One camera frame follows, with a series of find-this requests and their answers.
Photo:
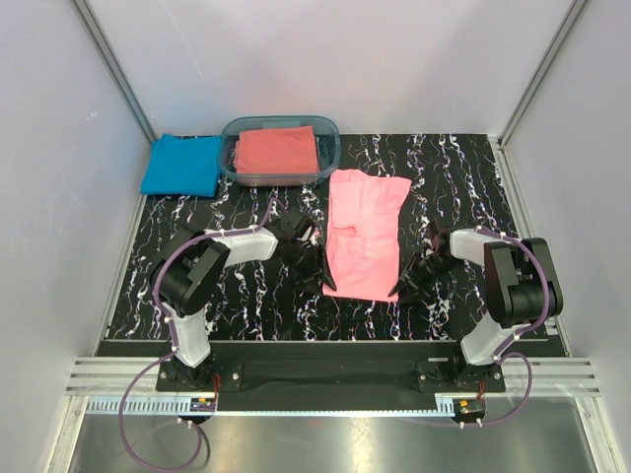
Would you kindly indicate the folded coral red t shirt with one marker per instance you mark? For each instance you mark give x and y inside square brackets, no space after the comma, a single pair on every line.
[277,151]

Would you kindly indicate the aluminium frame post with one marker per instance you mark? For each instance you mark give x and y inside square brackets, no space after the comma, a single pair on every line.
[562,34]
[97,35]

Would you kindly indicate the aluminium rail front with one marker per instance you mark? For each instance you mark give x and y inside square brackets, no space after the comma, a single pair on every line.
[131,387]

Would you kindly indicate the right aluminium frame post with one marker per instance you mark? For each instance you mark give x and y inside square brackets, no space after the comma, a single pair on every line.
[562,34]

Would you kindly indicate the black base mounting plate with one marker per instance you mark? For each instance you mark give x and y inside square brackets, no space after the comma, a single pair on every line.
[327,377]

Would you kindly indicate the small connector board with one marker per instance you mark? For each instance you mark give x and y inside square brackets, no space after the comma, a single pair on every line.
[473,407]
[203,404]

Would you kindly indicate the left aluminium frame post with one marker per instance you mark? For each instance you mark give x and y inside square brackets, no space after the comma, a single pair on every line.
[97,35]

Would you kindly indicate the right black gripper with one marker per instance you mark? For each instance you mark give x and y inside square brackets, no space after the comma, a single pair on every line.
[420,289]

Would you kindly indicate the right small connector board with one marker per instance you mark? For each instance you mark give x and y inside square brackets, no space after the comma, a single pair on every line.
[473,407]

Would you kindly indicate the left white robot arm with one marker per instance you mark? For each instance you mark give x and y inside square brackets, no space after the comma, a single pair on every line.
[189,267]

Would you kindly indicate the pink t shirt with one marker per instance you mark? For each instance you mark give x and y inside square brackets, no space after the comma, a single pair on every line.
[362,246]

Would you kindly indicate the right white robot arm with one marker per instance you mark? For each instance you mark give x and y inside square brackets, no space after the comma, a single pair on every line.
[521,291]

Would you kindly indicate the folded blue t shirt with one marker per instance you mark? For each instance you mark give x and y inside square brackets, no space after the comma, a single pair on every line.
[183,166]

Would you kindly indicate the left small connector board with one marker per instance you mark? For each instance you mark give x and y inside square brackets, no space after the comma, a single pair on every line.
[203,404]

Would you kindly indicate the clear blue plastic bin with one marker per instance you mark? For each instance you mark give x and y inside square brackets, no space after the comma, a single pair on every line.
[328,144]

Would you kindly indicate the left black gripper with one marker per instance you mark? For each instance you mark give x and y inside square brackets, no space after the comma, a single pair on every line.
[318,269]

